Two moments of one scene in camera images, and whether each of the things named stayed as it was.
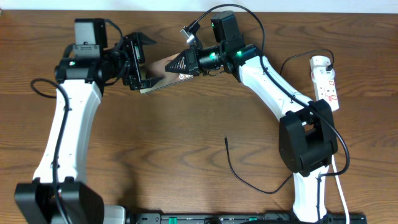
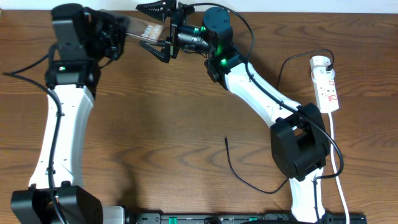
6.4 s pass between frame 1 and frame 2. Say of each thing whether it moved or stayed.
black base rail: stayed
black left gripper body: moved
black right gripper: moved
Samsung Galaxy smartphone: moved
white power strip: stayed
